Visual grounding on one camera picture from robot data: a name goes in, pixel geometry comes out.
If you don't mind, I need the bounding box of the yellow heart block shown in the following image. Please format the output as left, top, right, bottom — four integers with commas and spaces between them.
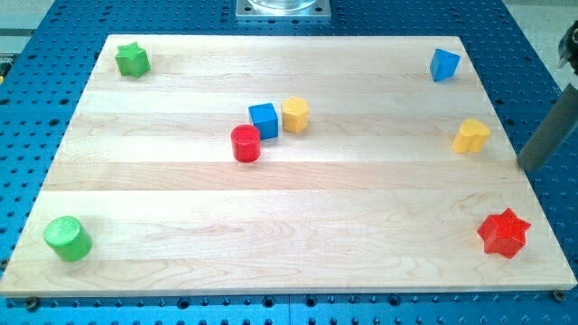
452, 118, 490, 153

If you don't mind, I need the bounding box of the black robot arm end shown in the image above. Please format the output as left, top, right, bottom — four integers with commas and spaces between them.
557, 21, 578, 74

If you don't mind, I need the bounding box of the green star block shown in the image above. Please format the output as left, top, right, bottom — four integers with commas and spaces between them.
115, 42, 151, 78

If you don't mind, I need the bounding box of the red star block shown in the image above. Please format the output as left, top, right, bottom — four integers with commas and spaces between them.
477, 208, 531, 259

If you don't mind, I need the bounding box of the red cylinder block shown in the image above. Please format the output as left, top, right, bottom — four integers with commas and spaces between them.
230, 125, 261, 163

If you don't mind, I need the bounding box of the blue cube block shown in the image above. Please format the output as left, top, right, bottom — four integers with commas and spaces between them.
248, 103, 278, 140

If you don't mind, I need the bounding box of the yellow pentagon block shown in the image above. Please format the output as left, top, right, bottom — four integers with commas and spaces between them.
281, 97, 309, 133

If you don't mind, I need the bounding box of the wooden board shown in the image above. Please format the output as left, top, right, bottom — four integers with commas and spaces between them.
1, 34, 576, 297

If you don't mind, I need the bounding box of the blue triangular block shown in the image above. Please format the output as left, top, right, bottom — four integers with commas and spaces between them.
430, 49, 461, 82

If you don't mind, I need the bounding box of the green cylinder block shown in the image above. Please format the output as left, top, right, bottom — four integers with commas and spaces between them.
43, 216, 93, 262

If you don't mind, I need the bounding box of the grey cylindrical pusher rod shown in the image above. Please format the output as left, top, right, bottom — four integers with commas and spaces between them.
517, 83, 577, 172

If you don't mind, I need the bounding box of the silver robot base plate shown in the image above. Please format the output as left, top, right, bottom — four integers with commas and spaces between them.
235, 0, 331, 21

